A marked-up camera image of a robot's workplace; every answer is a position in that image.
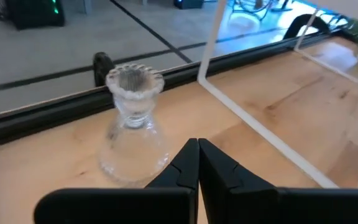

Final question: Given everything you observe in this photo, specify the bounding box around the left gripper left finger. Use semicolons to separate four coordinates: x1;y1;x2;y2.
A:
33;138;200;224

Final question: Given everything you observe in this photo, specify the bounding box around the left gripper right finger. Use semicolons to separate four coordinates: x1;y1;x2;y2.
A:
198;138;358;224

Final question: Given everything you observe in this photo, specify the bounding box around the white perforated metal shelf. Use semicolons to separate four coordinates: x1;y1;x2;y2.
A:
196;0;358;189

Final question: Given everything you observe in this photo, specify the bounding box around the office chair base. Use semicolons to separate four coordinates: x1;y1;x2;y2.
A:
227;0;295;23

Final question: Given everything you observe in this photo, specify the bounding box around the dark floor box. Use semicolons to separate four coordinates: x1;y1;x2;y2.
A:
173;0;204;10

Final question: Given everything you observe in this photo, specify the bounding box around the black computer tower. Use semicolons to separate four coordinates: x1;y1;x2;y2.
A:
4;0;66;30

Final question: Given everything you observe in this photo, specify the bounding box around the black aluminium table frame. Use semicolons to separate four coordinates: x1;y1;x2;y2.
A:
0;30;354;151

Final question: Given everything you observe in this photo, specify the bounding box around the black frame bracket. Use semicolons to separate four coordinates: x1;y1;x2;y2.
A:
92;52;116;88

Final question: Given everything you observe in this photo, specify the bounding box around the black curved cable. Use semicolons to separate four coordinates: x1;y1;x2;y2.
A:
283;13;333;40

